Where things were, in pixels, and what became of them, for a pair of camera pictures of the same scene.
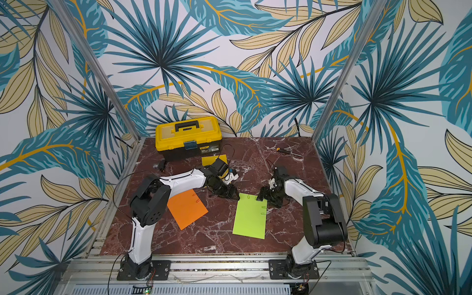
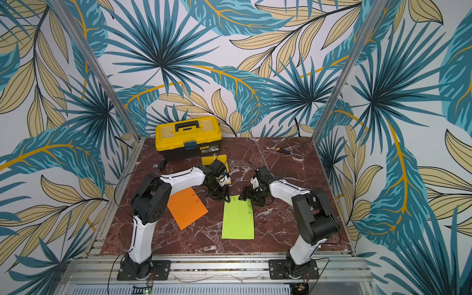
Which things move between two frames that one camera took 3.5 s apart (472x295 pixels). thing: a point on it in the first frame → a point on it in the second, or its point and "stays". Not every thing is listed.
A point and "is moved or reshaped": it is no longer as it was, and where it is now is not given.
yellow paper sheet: [208, 160] stays
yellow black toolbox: [188, 139] stays
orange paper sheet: [186, 208] stays
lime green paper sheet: [251, 218] is moved or reshaped
